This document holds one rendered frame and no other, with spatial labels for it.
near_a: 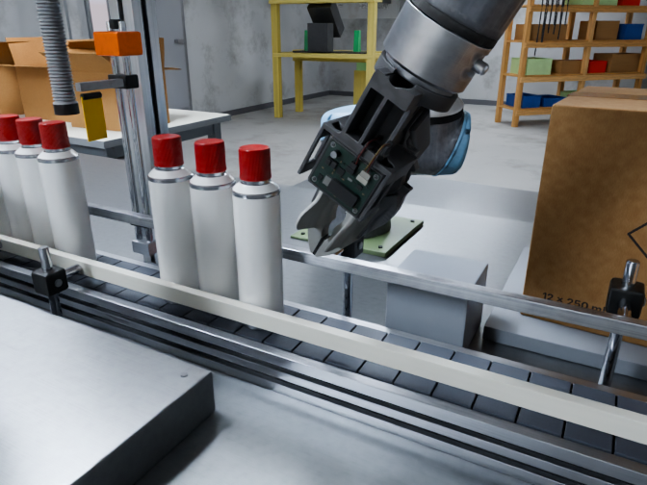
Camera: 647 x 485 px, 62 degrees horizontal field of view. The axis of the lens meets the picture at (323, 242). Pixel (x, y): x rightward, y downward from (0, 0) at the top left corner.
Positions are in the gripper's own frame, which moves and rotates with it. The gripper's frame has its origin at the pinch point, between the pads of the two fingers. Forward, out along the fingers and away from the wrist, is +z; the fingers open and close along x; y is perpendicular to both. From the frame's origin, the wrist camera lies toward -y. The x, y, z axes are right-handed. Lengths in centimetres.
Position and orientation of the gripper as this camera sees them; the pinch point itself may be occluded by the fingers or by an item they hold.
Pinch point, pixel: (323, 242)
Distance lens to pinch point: 55.8
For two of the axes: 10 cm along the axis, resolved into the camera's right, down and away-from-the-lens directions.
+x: 7.6, 6.2, -2.0
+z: -4.4, 7.1, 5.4
